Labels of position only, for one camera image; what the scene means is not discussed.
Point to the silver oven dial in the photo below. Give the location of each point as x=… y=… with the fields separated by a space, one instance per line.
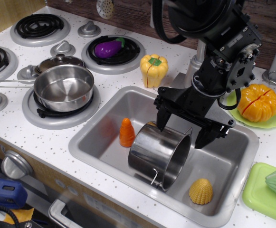
x=14 y=166

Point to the grey stove knob top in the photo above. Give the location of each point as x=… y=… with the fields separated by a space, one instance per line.
x=89 y=30

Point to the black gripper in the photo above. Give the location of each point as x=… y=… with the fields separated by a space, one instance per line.
x=193 y=106

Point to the yellow toy bell pepper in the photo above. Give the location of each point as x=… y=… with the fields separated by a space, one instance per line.
x=153 y=68

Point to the steel pot sideways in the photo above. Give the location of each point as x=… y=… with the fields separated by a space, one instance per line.
x=159 y=156

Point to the silver oven door handle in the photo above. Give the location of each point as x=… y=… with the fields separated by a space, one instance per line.
x=57 y=213

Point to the grey stove knob middle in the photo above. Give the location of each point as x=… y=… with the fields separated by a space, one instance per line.
x=64 y=47

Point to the yellow toy corn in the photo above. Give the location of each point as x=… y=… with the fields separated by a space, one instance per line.
x=201 y=192

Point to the silver toy faucet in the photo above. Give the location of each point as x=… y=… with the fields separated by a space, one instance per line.
x=185 y=80

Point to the back right stove burner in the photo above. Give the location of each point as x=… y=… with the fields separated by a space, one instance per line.
x=126 y=60

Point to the orange toy carrot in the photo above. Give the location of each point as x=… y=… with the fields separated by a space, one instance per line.
x=126 y=133

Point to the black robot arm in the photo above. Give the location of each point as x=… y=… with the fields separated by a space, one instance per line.
x=232 y=44

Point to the back left stove burner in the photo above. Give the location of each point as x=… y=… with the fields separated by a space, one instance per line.
x=38 y=30

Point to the front stove burner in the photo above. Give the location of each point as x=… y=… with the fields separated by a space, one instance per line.
x=62 y=121

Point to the hanging perforated skimmer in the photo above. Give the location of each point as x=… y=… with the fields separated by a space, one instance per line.
x=105 y=8

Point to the steel pot lid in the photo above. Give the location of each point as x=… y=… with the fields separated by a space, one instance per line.
x=59 y=59

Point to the round green plate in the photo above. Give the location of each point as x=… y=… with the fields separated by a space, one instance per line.
x=266 y=125

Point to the steel saucepan with handle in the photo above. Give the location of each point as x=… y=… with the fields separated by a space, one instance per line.
x=62 y=88

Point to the stainless steel sink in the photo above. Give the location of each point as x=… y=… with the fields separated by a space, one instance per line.
x=225 y=162

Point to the yellow tape piece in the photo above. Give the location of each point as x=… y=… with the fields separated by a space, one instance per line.
x=22 y=215

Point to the purple toy eggplant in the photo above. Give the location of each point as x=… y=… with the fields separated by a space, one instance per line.
x=109 y=48

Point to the grey stove knob left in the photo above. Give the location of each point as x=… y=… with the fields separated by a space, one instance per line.
x=27 y=73

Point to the orange toy pumpkin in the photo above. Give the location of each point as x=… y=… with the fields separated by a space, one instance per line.
x=257 y=103

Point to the square green plate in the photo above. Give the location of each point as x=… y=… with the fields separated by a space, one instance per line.
x=256 y=194

